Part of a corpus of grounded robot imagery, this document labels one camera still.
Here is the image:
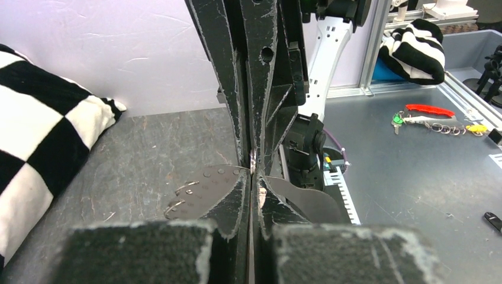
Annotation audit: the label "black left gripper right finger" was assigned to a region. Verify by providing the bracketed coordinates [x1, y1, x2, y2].
[251, 170, 445, 283]

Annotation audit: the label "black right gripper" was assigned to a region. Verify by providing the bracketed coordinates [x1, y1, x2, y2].
[185, 1, 308, 173]

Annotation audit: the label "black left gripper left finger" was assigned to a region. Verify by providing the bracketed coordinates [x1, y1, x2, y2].
[51, 172, 250, 283]

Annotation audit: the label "silver metal key holder plate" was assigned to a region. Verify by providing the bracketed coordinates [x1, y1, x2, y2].
[164, 164, 352, 224]

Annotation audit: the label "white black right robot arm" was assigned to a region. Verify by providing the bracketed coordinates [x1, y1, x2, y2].
[186, 0, 371, 190]

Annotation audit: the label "green tag key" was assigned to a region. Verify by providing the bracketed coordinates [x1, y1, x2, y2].
[391, 111, 404, 135]

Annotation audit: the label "black white striped cloth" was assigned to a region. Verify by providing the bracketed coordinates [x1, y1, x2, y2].
[378, 19, 446, 85]

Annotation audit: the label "black white checkered pillow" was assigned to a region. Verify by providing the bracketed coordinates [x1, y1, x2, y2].
[1, 45, 126, 267]

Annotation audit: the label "black tag key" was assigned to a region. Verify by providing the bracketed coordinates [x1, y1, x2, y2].
[484, 212, 502, 233]

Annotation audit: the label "grey plastic bin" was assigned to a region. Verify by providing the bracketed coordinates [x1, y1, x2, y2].
[442, 30, 501, 92]

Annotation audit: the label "yellow tag key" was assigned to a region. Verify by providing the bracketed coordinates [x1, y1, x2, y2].
[465, 124, 488, 137]

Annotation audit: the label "black stands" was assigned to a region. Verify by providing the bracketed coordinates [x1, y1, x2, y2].
[462, 44, 501, 109]

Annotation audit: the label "white toothed cable duct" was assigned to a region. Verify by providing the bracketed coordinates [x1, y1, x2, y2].
[324, 166, 361, 225]

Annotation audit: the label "aluminium frame rail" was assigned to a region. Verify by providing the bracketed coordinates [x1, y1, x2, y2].
[325, 0, 502, 134]

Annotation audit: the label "red handled key holder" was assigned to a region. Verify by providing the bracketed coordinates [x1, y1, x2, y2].
[400, 104, 466, 136]

